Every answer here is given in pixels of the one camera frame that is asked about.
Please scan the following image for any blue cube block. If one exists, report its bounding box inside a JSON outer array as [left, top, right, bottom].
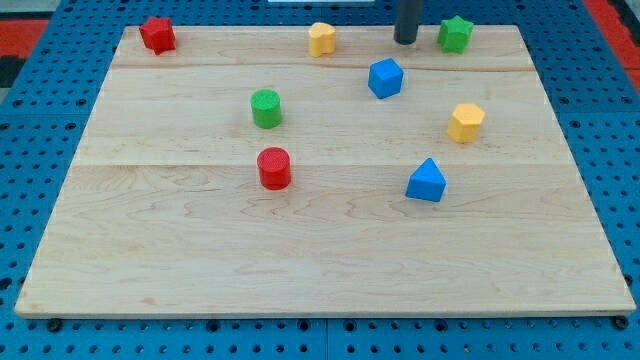
[[368, 58, 404, 99]]

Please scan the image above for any blue triangle block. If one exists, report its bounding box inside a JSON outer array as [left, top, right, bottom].
[[405, 158, 447, 202]]

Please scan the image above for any yellow heart block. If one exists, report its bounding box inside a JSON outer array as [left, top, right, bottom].
[[308, 22, 336, 57]]

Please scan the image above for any yellow hexagon block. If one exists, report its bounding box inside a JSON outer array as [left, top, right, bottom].
[[447, 103, 486, 143]]

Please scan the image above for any green cylinder block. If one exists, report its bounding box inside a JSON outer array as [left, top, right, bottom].
[[250, 88, 282, 129]]

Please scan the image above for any green star block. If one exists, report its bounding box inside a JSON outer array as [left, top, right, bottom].
[[437, 15, 474, 54]]

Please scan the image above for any wooden board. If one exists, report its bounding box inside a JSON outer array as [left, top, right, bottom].
[[15, 25, 636, 319]]

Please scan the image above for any red star block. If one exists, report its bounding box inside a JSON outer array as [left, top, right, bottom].
[[139, 17, 176, 55]]

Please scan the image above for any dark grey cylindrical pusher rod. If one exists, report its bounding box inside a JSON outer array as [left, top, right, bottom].
[[393, 0, 424, 45]]

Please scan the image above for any red cylinder block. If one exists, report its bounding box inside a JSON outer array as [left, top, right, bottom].
[[257, 147, 291, 190]]

